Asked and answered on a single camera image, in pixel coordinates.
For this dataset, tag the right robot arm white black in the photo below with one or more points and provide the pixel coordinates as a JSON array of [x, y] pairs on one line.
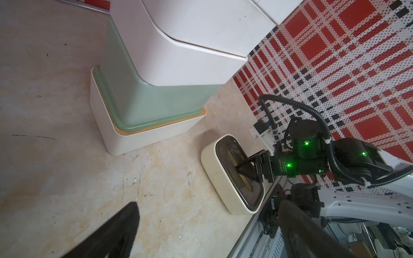
[[356, 162]]

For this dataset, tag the cream box dark lid front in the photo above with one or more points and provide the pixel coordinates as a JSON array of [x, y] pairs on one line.
[[240, 195]]

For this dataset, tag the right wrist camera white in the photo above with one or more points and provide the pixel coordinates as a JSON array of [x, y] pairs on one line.
[[260, 131]]

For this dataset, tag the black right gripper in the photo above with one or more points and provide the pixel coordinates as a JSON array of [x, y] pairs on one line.
[[306, 155]]

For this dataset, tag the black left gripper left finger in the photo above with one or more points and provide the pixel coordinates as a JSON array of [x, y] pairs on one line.
[[114, 239]]

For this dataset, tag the mint green tissue box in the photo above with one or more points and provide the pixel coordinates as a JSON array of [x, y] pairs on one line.
[[134, 104]]

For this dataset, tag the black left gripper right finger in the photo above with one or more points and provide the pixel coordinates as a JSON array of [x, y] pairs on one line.
[[305, 239]]

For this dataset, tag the large white box bamboo lid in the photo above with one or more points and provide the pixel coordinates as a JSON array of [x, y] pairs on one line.
[[117, 141]]

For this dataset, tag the white tissue box grey lid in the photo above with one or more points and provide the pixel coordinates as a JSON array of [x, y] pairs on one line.
[[277, 10]]

